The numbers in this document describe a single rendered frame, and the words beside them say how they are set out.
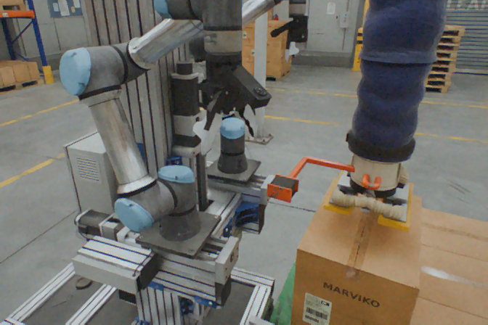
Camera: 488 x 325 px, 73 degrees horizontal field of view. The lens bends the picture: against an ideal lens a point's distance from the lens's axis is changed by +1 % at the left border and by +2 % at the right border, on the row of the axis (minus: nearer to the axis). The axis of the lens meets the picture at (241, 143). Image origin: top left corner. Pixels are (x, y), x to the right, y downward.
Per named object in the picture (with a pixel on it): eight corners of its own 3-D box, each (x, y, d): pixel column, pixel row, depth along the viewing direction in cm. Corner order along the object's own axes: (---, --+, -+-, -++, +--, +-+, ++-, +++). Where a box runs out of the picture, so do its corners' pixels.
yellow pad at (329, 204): (350, 217, 119) (351, 205, 117) (322, 209, 123) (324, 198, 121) (364, 176, 146) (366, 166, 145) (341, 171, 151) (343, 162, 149)
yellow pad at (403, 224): (408, 233, 111) (412, 220, 109) (377, 224, 115) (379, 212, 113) (412, 186, 138) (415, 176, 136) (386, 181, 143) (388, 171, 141)
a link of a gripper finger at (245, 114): (246, 122, 81) (229, 97, 74) (263, 128, 77) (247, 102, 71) (239, 132, 80) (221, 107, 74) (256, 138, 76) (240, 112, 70)
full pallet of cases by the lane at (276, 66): (279, 81, 802) (283, 3, 733) (240, 78, 835) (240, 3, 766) (290, 72, 906) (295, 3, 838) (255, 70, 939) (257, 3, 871)
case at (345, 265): (396, 371, 119) (420, 289, 103) (290, 325, 135) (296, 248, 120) (404, 263, 167) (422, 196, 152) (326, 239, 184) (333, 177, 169)
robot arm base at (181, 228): (149, 234, 112) (146, 210, 108) (173, 210, 125) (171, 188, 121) (189, 245, 107) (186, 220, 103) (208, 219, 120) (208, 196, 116)
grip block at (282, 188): (290, 203, 108) (291, 190, 106) (266, 196, 112) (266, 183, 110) (298, 191, 115) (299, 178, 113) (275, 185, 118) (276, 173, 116)
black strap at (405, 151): (412, 164, 108) (415, 153, 106) (340, 150, 118) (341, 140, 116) (415, 141, 126) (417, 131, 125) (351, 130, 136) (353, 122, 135)
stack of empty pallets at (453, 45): (450, 93, 691) (467, 27, 639) (392, 89, 726) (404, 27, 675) (440, 81, 801) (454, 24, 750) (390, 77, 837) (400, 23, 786)
